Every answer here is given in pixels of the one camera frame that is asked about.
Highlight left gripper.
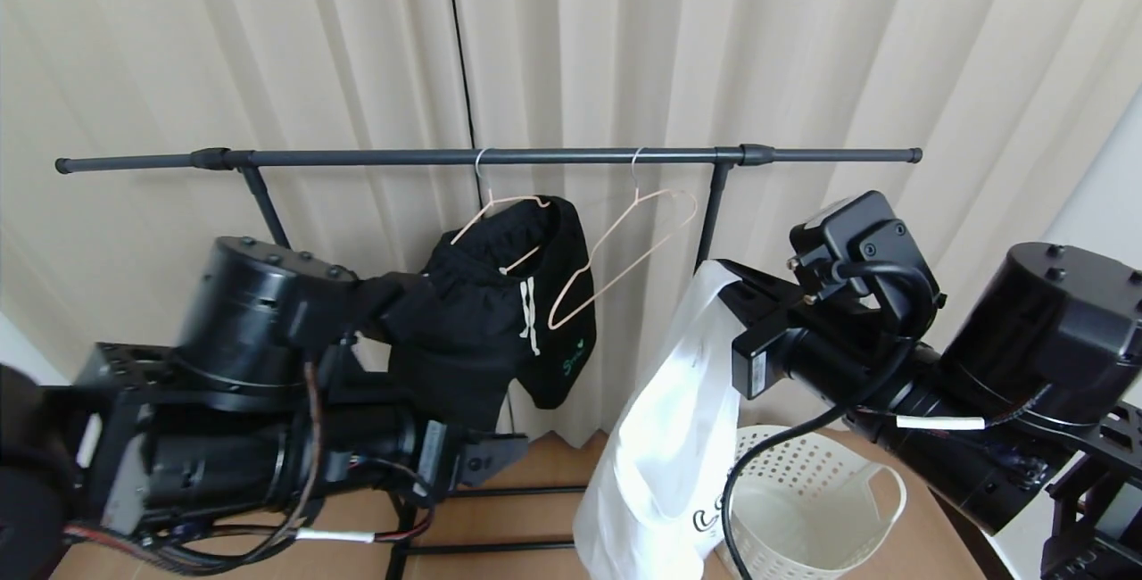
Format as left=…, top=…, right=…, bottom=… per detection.
left=312, top=403, right=531, bottom=510

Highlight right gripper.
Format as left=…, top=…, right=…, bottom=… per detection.
left=732, top=299, right=902, bottom=416

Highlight black shorts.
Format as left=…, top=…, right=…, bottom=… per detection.
left=352, top=196, right=597, bottom=434

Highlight white garment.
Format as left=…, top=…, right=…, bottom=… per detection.
left=573, top=261, right=743, bottom=580

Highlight pink clothes hanger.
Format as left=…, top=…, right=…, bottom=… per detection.
left=449, top=149, right=554, bottom=276
left=547, top=149, right=699, bottom=331

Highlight white laundry basket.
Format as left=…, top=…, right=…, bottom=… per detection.
left=714, top=426, right=908, bottom=580

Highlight black clothes rack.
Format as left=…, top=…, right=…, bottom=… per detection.
left=55, top=145, right=923, bottom=580

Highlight beige curtain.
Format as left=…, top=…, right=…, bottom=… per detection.
left=0, top=0, right=1142, bottom=447

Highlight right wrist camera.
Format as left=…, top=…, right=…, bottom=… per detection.
left=788, top=190, right=947, bottom=340

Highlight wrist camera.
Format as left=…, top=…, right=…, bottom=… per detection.
left=339, top=270, right=427, bottom=349
left=788, top=190, right=947, bottom=340

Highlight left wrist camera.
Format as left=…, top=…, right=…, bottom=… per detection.
left=339, top=270, right=427, bottom=349

